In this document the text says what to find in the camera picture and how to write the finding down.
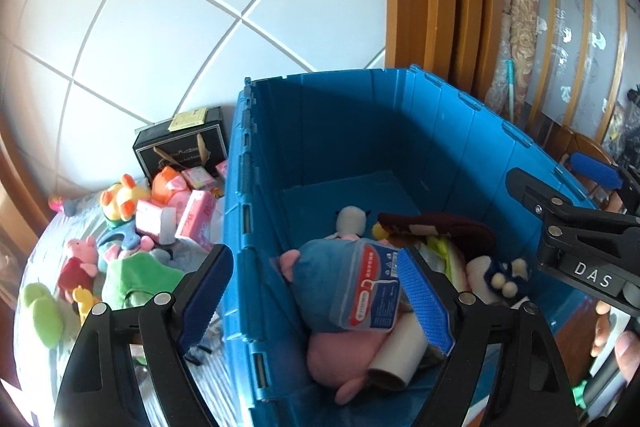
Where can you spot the green striped object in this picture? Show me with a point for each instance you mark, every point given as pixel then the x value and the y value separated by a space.
pixel 580 396

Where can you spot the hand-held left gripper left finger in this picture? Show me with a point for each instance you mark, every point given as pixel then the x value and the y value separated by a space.
pixel 202 302

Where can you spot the wooden chair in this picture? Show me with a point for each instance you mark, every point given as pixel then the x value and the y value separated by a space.
pixel 575 147

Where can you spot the white and black plush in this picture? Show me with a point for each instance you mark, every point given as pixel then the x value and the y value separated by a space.
pixel 350 221

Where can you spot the green frog plush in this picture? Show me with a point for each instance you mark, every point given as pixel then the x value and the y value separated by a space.
pixel 42 314

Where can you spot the green cloth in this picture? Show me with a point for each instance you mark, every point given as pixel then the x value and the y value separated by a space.
pixel 135 279

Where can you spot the yellow plastic toy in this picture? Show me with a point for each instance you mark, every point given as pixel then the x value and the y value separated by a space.
pixel 84 299

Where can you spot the clear plastic floss box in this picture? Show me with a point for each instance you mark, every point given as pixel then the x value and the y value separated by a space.
pixel 370 287

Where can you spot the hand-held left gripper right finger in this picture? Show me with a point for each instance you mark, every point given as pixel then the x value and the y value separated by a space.
pixel 422 302

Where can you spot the pig plush in red dress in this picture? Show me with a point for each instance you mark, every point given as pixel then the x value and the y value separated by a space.
pixel 80 263

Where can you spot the red small box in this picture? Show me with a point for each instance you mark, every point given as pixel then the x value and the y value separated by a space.
pixel 197 178

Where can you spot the yellow note pad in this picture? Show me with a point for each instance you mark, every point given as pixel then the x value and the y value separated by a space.
pixel 189 119

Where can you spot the light blue plastic toy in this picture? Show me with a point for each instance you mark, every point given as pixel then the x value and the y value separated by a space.
pixel 120 239

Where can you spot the maroon cloth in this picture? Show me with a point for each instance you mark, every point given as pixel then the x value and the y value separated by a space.
pixel 450 227

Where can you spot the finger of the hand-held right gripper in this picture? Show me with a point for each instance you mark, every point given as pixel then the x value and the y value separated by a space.
pixel 530 189
pixel 595 169

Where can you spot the black gift box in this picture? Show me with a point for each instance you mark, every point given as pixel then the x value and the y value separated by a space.
pixel 175 152

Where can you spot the rolled patterned carpet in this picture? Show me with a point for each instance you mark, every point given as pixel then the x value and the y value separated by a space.
pixel 522 32

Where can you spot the pink and white medicine box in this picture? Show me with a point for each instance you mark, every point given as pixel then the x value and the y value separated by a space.
pixel 155 221

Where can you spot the pink tissue pack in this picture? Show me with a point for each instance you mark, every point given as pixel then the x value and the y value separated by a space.
pixel 197 219

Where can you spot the white paper roll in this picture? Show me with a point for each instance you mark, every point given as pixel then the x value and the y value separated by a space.
pixel 400 357

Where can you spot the navy and white plush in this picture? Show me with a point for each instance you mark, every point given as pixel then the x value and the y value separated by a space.
pixel 500 279

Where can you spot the blue and pink plush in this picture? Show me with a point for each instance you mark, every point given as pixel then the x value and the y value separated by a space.
pixel 315 287

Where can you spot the white and yellow packet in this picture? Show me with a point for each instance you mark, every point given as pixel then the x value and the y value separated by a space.
pixel 445 257

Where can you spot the person's right hand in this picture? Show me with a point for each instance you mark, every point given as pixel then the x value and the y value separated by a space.
pixel 627 352

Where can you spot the wooden frosted glass partition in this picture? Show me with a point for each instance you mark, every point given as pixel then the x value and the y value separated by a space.
pixel 585 32

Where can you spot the orange plush toy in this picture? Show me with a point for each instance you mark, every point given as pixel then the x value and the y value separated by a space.
pixel 167 183

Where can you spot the blue plastic crate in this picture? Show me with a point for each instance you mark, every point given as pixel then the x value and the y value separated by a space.
pixel 280 187

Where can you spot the yellow duck plush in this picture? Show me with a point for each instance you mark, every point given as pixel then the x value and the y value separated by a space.
pixel 120 202

